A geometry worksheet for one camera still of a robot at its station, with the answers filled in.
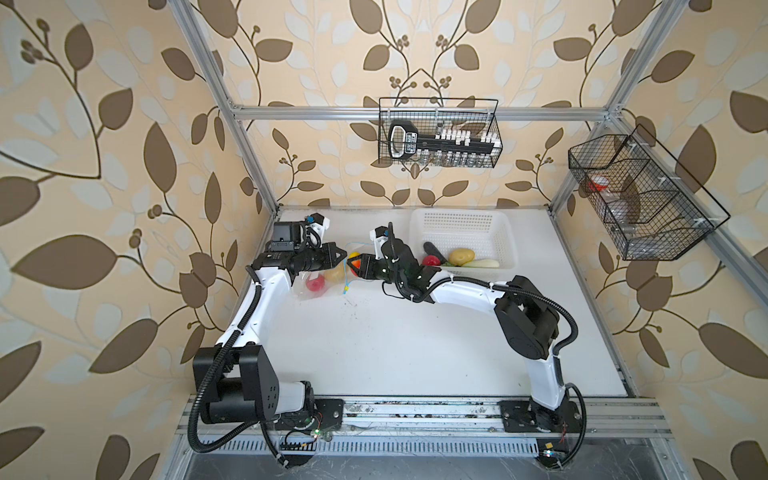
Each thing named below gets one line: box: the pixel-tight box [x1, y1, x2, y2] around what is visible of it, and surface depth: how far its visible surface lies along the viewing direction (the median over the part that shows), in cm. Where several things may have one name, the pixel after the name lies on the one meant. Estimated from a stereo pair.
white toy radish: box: [463, 259, 499, 267], surface depth 101 cm
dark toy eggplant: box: [423, 241, 448, 264], surface depth 107 cm
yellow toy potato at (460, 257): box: [448, 248, 475, 267], surface depth 101 cm
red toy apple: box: [305, 274, 325, 292], surface depth 95 cm
